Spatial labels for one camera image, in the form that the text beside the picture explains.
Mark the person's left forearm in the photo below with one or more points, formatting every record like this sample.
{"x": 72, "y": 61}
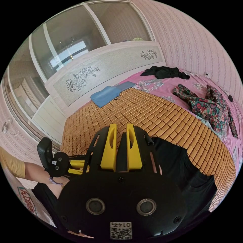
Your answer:
{"x": 36, "y": 171}

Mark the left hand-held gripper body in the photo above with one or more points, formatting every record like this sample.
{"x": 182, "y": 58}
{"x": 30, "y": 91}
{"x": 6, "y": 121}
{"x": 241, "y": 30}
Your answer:
{"x": 57, "y": 164}

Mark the white bedside cabinet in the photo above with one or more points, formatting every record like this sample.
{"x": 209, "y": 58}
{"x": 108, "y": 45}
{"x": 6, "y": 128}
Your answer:
{"x": 49, "y": 115}

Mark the crumpled black garment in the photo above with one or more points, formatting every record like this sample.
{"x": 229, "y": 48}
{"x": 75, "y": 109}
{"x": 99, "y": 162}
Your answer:
{"x": 165, "y": 72}

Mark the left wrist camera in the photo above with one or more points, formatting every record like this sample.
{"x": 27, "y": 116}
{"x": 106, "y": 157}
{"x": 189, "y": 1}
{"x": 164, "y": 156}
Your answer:
{"x": 44, "y": 151}

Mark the person's body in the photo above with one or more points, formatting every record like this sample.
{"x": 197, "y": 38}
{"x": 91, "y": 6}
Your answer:
{"x": 11, "y": 163}

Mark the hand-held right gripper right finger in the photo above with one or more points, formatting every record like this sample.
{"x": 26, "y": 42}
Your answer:
{"x": 134, "y": 151}

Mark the bed with woven mat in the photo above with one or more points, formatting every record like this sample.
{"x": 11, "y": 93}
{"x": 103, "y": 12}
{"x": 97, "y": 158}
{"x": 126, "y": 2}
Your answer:
{"x": 151, "y": 114}

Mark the black t-shirt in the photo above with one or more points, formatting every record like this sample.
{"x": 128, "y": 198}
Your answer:
{"x": 180, "y": 170}

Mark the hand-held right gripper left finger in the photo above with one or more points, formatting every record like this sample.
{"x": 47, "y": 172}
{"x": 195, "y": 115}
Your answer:
{"x": 108, "y": 150}

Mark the wardrobe with mirrored sliding doors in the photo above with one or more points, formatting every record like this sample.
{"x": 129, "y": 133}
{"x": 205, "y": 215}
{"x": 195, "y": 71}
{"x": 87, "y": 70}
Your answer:
{"x": 66, "y": 38}

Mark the person's left hand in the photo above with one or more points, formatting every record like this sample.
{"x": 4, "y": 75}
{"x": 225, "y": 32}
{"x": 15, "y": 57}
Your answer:
{"x": 57, "y": 189}

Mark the blue pillow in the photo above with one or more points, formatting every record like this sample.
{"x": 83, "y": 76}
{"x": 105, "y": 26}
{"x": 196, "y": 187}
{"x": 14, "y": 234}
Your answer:
{"x": 105, "y": 95}

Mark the dark floral garment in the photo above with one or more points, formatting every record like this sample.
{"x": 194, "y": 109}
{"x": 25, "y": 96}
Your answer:
{"x": 208, "y": 108}

